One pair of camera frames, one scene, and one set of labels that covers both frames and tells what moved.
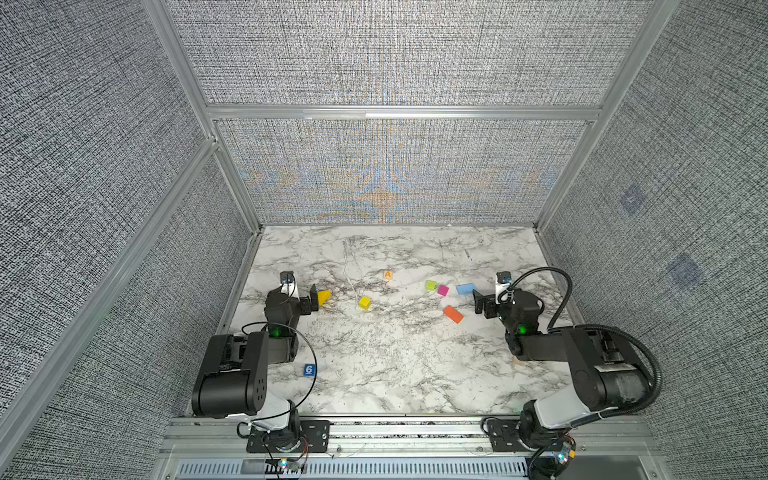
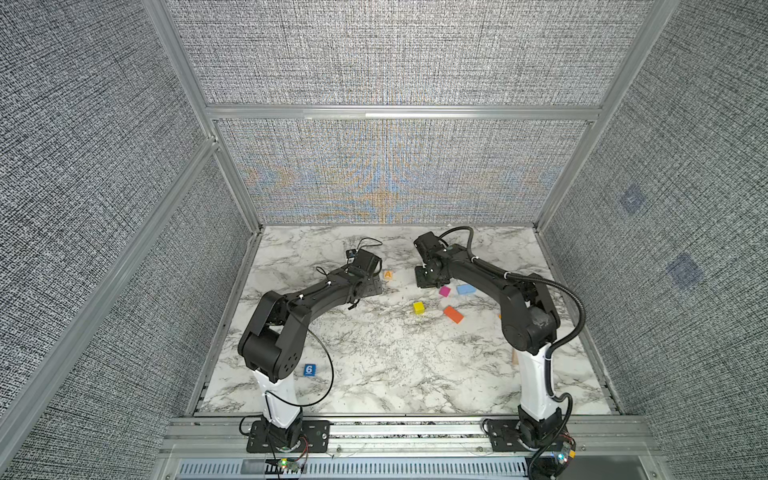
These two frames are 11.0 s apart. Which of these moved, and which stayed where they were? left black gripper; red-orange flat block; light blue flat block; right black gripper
Moved: right black gripper; left black gripper
Stayed: red-orange flat block; light blue flat block
